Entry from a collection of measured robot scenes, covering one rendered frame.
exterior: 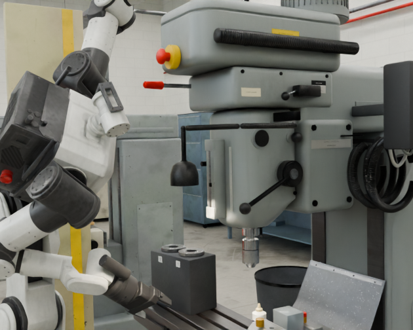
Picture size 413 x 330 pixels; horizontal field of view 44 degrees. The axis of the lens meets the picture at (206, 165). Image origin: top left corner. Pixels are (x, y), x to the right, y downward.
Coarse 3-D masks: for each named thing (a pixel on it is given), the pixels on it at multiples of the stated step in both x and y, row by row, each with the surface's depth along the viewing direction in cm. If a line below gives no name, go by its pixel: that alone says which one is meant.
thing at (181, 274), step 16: (160, 256) 179; (176, 256) 173; (192, 256) 171; (208, 256) 173; (160, 272) 179; (176, 272) 172; (192, 272) 168; (208, 272) 173; (160, 288) 180; (176, 288) 173; (192, 288) 168; (208, 288) 173; (176, 304) 173; (192, 304) 168; (208, 304) 173
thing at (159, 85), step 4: (144, 84) 134; (148, 84) 134; (152, 84) 135; (156, 84) 135; (160, 84) 136; (164, 84) 137; (168, 84) 138; (172, 84) 138; (176, 84) 139; (180, 84) 140; (184, 84) 140; (188, 84) 141; (152, 88) 136; (156, 88) 136; (160, 88) 136
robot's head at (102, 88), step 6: (102, 84) 129; (108, 84) 130; (96, 90) 131; (102, 90) 128; (108, 90) 131; (114, 90) 129; (114, 96) 129; (108, 102) 127; (120, 102) 128; (108, 108) 127; (114, 108) 127; (120, 108) 128
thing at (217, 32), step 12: (216, 36) 116; (228, 36) 116; (240, 36) 118; (252, 36) 120; (264, 36) 122; (276, 36) 124; (288, 36) 126; (300, 36) 129; (288, 48) 127; (300, 48) 129; (312, 48) 130; (324, 48) 132; (336, 48) 134; (348, 48) 136
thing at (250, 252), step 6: (246, 246) 140; (252, 246) 140; (258, 246) 141; (246, 252) 140; (252, 252) 140; (258, 252) 141; (246, 258) 140; (252, 258) 140; (258, 258) 141; (246, 264) 140; (252, 264) 140
